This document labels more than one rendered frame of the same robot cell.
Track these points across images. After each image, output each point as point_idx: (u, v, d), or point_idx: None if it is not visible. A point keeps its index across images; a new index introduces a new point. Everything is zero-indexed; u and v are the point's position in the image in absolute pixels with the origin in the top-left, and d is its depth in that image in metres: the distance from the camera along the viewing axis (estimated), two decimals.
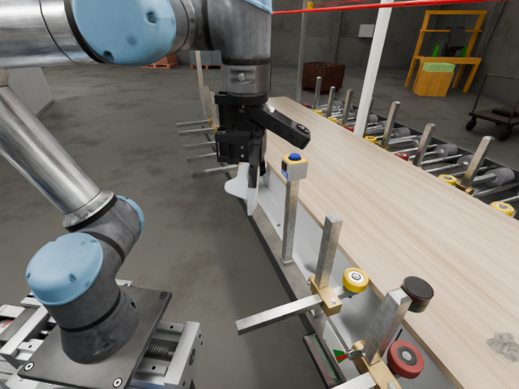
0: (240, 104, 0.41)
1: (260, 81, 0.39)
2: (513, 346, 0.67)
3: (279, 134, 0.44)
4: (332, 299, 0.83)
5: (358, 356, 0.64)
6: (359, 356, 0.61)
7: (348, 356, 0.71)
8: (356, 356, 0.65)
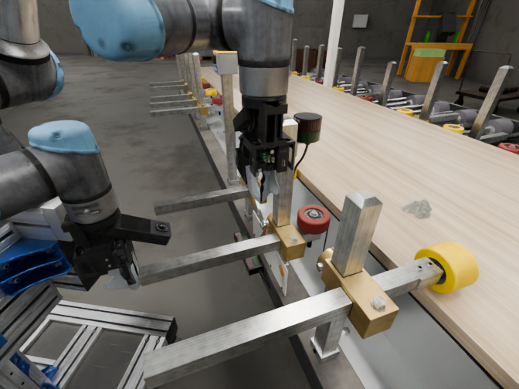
0: (285, 101, 0.42)
1: None
2: (424, 208, 0.66)
3: None
4: None
5: (260, 208, 0.62)
6: (256, 202, 0.59)
7: (261, 225, 0.70)
8: (260, 214, 0.64)
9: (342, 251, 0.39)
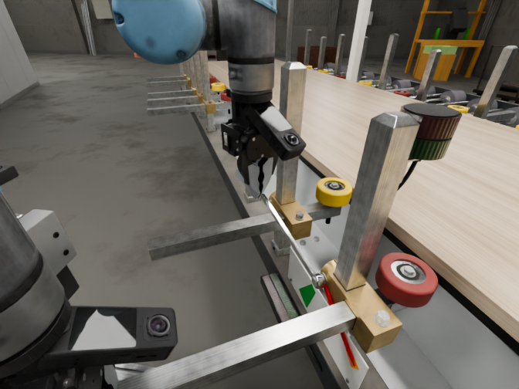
0: (233, 99, 0.43)
1: (249, 80, 0.40)
2: None
3: (265, 138, 0.43)
4: (297, 213, 0.56)
5: (289, 231, 0.47)
6: (278, 218, 0.48)
7: (313, 280, 0.45)
8: (295, 242, 0.47)
9: None
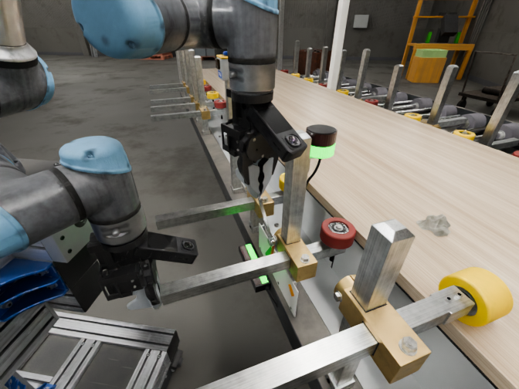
0: (234, 100, 0.43)
1: (249, 81, 0.39)
2: (442, 224, 0.62)
3: (266, 139, 0.43)
4: (262, 197, 0.77)
5: (267, 221, 0.59)
6: (263, 214, 0.56)
7: (269, 241, 0.66)
8: (268, 228, 0.60)
9: (365, 284, 0.35)
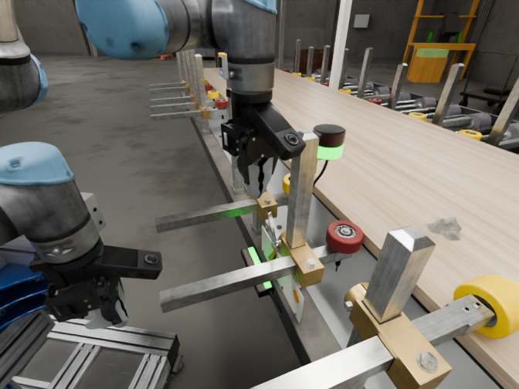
0: (233, 99, 0.43)
1: (249, 80, 0.40)
2: (453, 227, 0.59)
3: (265, 138, 0.43)
4: (266, 199, 0.75)
5: (274, 231, 0.55)
6: (271, 227, 0.53)
7: (273, 245, 0.64)
8: (274, 236, 0.57)
9: (380, 294, 0.33)
